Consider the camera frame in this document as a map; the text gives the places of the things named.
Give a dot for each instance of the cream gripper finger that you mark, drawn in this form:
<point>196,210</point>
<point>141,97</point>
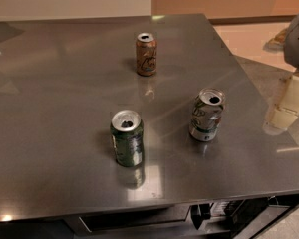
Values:
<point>286,110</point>

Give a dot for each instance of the white silver soda can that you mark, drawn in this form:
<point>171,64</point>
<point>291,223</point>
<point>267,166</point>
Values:
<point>206,114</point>

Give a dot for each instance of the orange soda can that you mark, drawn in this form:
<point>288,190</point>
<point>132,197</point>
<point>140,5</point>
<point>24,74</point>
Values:
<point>146,46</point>

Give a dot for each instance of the green 7up can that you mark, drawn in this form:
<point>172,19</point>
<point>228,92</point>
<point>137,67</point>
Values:
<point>127,131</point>

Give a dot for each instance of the black clamp under table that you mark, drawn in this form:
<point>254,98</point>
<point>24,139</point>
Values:
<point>199,213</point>

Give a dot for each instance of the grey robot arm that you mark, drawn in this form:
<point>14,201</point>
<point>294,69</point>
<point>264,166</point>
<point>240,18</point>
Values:
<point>291,55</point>

